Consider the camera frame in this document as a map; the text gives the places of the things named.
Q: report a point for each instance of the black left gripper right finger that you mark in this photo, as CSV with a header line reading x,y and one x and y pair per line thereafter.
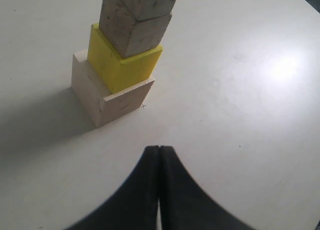
x,y
183,203

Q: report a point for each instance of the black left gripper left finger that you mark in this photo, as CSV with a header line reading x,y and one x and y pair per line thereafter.
x,y
134,205

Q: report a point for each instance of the large pale wooden cube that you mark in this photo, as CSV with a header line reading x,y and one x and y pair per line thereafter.
x,y
101,105

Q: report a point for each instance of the yellow cube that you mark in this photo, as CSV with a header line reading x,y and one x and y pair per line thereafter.
x,y
116,72

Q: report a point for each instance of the medium plywood cube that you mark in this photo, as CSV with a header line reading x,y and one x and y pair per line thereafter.
x,y
127,35

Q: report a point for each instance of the small pale wooden cube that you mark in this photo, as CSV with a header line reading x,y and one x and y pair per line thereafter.
x,y
149,9

